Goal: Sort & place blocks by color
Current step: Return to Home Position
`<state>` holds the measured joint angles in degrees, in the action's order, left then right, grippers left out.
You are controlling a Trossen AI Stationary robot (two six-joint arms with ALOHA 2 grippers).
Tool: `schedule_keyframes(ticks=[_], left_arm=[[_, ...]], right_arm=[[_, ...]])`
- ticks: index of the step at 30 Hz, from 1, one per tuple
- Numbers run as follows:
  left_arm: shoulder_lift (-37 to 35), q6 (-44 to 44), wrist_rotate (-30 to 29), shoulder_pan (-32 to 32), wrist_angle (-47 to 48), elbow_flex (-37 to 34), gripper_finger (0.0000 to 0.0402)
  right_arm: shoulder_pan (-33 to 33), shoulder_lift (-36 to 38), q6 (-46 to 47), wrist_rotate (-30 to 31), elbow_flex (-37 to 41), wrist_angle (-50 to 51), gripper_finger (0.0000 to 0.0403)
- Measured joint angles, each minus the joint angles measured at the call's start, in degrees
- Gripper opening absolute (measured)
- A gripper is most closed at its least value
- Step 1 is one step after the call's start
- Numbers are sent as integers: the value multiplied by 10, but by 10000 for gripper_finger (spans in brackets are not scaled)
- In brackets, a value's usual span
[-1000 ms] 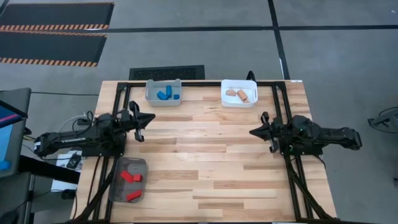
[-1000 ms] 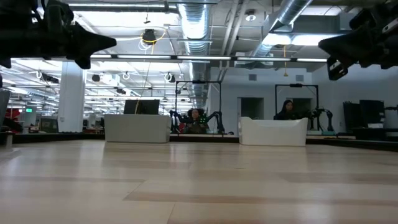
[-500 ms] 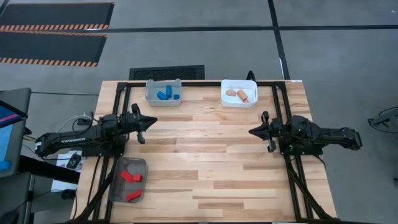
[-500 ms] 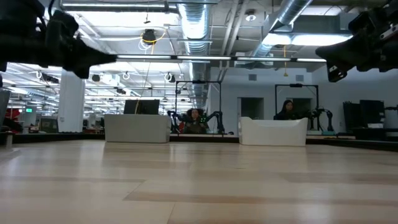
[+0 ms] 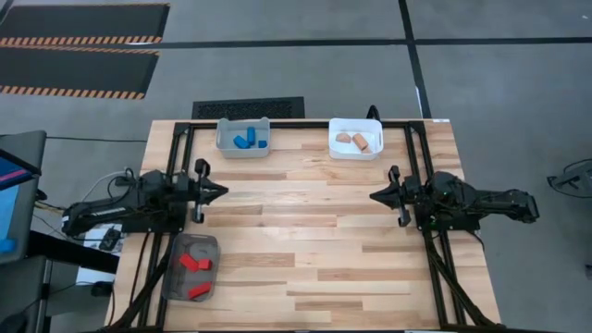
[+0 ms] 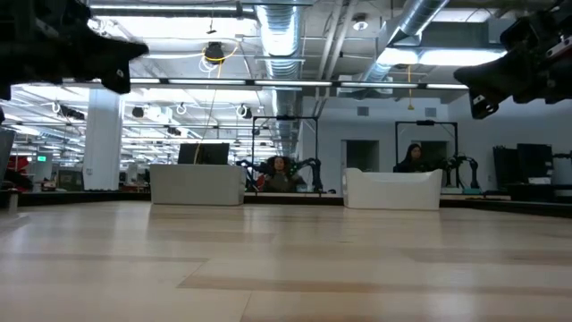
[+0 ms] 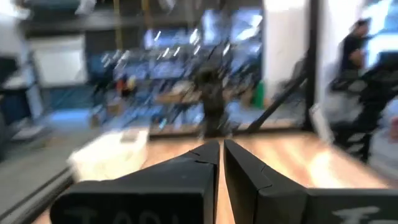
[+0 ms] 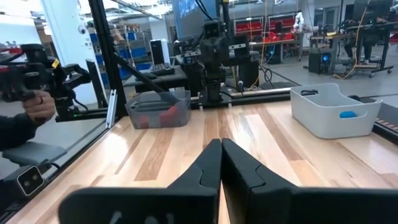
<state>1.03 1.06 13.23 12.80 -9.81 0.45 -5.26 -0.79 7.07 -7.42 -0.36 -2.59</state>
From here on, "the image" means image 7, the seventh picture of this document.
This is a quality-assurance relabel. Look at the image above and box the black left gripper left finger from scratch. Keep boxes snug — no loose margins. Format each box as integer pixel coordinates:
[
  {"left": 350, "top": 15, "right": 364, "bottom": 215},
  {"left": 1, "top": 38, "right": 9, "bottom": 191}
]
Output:
[{"left": 49, "top": 139, "right": 221, "bottom": 224}]

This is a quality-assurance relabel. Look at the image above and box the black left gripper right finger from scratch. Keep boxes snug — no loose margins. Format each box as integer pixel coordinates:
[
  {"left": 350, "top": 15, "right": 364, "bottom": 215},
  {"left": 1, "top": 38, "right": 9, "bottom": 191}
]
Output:
[{"left": 223, "top": 139, "right": 398, "bottom": 224}]

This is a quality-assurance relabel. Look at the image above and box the white plastic bin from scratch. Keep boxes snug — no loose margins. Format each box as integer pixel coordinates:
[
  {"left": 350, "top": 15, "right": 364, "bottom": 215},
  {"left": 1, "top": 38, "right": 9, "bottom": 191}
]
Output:
[{"left": 67, "top": 128, "right": 149, "bottom": 183}]

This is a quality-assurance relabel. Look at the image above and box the person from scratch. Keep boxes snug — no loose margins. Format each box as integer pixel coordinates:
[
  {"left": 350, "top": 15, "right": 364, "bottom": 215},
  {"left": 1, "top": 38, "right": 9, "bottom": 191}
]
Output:
[
  {"left": 193, "top": 66, "right": 231, "bottom": 138},
  {"left": 340, "top": 17, "right": 373, "bottom": 73}
]

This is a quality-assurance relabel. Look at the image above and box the green container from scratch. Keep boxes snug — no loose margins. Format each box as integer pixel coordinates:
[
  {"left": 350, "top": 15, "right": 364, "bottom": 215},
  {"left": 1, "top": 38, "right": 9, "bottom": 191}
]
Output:
[{"left": 251, "top": 80, "right": 266, "bottom": 110}]

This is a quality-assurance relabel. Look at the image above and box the white building pillar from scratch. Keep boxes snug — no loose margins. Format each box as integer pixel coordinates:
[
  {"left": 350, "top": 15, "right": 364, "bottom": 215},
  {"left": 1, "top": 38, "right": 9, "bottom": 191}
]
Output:
[{"left": 262, "top": 0, "right": 310, "bottom": 105}]

